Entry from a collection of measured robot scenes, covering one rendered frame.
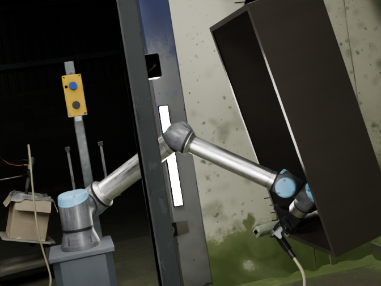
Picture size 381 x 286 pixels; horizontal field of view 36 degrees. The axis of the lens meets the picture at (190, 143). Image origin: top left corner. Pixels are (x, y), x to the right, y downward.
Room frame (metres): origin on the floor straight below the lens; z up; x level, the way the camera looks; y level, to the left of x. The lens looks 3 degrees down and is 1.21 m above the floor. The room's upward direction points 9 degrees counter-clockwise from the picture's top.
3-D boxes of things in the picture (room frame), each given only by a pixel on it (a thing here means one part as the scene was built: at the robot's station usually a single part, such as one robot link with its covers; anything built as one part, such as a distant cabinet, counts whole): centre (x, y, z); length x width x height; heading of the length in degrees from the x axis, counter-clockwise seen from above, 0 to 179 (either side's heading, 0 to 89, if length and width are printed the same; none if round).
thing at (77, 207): (2.83, 0.61, 0.83); 0.17 x 0.15 x 0.18; 167
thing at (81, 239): (2.82, 0.61, 0.69); 0.19 x 0.19 x 0.10
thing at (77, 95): (3.65, 0.67, 1.42); 0.12 x 0.06 x 0.26; 101
